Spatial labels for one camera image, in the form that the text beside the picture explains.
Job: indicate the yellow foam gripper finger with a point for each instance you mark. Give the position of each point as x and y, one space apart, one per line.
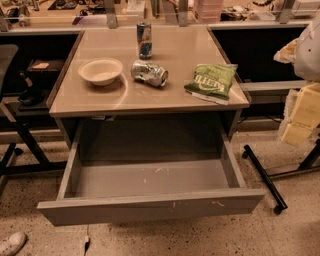
301 114

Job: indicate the grey top drawer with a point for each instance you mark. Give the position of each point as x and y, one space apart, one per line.
131 170

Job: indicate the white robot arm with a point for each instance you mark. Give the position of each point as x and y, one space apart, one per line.
304 53

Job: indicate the grey drawer cabinet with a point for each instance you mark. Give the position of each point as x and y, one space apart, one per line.
177 49

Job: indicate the black rolling stand base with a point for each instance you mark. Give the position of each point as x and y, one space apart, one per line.
310 163

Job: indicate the green chip bag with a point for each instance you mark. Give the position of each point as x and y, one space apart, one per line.
212 82

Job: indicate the crushed silver can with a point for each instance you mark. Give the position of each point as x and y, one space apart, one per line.
149 73

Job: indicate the upright blue energy drink can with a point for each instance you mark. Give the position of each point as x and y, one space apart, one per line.
144 39

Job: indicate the white paper bowl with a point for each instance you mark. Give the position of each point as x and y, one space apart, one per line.
101 71

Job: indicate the dark box with note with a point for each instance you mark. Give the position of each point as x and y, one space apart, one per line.
45 66

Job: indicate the black object on shelf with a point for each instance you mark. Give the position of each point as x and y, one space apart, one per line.
32 96

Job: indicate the grey office chair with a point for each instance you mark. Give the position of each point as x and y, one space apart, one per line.
7 53

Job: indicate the white shoe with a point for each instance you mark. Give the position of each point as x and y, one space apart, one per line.
12 244

